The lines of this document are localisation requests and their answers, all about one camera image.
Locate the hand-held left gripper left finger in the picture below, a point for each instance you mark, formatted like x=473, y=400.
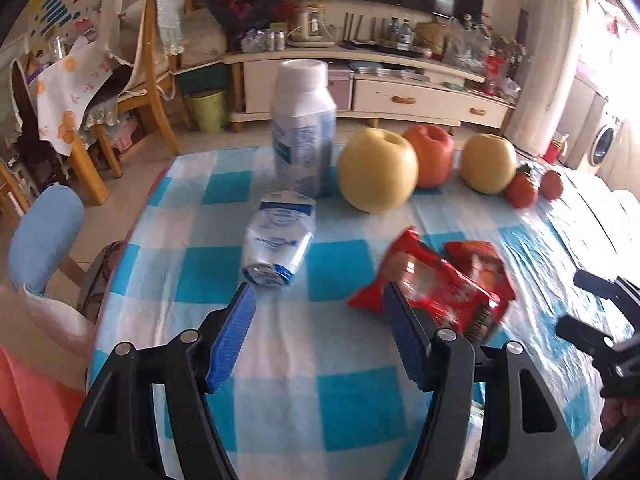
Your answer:
x=232, y=340

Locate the blue chair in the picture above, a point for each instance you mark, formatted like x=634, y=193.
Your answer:
x=45, y=230

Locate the red apple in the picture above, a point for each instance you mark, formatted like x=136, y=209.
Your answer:
x=432, y=155

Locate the patterned grey cloth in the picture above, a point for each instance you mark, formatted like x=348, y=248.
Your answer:
x=100, y=280

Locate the green waste bin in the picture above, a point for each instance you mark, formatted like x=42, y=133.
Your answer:
x=207, y=110

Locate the yellow apple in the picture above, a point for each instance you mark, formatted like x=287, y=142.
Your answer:
x=377, y=170

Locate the pink cloth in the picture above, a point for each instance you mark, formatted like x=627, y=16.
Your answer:
x=35, y=410

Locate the cream television cabinet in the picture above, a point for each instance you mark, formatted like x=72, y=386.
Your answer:
x=400, y=95

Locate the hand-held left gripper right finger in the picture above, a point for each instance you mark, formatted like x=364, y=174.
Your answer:
x=407, y=345

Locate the clear plastic bag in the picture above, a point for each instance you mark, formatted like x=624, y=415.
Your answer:
x=465, y=42

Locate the cream curtain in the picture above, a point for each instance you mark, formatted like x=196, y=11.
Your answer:
x=550, y=60

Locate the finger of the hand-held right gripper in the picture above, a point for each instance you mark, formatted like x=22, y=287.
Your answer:
x=585, y=337
x=600, y=285

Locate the white electric kettle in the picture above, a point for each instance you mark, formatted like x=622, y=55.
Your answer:
x=310, y=25

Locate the white plastic bottle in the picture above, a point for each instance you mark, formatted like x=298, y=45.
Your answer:
x=302, y=125

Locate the white blue bag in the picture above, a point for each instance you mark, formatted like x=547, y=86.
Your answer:
x=280, y=240

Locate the white lace cloth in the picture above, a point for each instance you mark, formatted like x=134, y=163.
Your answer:
x=167, y=15

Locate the yellow pear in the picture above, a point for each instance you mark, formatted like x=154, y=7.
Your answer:
x=487, y=162

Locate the white washing machine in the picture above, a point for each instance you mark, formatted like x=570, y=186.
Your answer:
x=597, y=140

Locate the pink storage box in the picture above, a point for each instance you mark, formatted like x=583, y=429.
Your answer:
x=342, y=87

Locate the small tangerine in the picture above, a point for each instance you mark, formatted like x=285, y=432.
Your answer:
x=551, y=184

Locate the wooden chair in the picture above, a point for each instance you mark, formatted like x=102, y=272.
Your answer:
x=155, y=90

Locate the red cartoon candy packet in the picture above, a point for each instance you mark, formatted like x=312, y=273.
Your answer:
x=480, y=260

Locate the orange print white cloth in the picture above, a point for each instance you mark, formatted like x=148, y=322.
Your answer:
x=65, y=95

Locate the small water bottle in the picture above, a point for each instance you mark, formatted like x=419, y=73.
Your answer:
x=406, y=32
x=393, y=30

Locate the tangerine with leaf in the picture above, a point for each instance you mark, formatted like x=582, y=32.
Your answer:
x=522, y=190

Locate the dark wrapped flower bouquet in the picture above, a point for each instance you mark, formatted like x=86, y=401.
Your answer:
x=245, y=5

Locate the red tea packet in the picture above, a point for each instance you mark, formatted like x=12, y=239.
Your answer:
x=440, y=280

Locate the blue checked tablecloth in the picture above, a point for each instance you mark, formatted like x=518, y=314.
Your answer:
x=300, y=410

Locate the colourful wall sticker chart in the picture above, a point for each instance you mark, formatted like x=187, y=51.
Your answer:
x=55, y=0

